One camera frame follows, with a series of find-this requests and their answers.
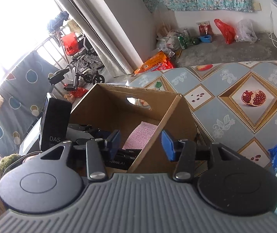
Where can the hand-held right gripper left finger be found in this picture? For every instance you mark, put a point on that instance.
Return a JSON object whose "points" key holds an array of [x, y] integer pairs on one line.
{"points": [[114, 142]]}

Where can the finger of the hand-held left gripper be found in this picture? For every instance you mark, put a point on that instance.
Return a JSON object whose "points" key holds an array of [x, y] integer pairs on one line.
{"points": [[118, 161], [99, 134]]}

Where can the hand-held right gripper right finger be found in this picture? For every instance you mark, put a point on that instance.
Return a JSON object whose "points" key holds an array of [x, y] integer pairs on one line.
{"points": [[168, 146]]}

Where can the brown cardboard box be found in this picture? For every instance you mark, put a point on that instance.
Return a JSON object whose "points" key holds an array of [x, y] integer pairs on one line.
{"points": [[104, 106]]}

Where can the pink textured cloth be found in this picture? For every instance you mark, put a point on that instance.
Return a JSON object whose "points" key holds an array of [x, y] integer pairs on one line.
{"points": [[138, 136]]}

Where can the white panel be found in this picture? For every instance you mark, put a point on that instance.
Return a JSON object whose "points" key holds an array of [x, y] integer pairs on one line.
{"points": [[31, 136]]}

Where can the crumpled red bag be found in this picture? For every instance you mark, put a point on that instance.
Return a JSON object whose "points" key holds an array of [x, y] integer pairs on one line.
{"points": [[79, 92]]}

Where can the grey dotted blanket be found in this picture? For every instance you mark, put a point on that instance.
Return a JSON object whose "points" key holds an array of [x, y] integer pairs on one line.
{"points": [[19, 89]]}

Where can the olive fuzzy cloth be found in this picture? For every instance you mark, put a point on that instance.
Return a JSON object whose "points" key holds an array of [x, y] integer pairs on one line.
{"points": [[10, 160]]}

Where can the folded wheelchair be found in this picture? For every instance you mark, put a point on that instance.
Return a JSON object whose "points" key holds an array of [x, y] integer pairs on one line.
{"points": [[85, 63]]}

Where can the red printed shopping bag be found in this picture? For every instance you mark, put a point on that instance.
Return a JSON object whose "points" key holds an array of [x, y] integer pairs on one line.
{"points": [[69, 43]]}

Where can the orange snack packet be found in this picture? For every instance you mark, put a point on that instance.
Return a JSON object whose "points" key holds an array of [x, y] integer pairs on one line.
{"points": [[155, 63]]}

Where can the dark blue hanging garment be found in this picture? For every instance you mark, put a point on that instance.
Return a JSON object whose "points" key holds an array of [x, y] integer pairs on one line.
{"points": [[57, 20]]}

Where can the grey curtain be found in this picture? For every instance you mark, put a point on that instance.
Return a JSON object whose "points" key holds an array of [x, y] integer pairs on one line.
{"points": [[99, 29]]}

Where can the green bottle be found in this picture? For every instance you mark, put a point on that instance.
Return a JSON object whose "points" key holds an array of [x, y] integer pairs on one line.
{"points": [[182, 42]]}

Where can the crumpled packaging heap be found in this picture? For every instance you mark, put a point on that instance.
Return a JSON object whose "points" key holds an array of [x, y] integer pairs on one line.
{"points": [[167, 41]]}

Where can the blue bowl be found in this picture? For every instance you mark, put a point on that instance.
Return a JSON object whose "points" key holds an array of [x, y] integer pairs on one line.
{"points": [[206, 38]]}

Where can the red packet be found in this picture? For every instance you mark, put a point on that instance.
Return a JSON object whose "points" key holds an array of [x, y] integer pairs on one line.
{"points": [[204, 28]]}

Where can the red plastic bag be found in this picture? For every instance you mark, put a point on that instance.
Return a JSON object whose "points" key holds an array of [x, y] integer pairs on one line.
{"points": [[225, 31]]}

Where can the wall socket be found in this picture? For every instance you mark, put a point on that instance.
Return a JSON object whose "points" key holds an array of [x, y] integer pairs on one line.
{"points": [[256, 6]]}

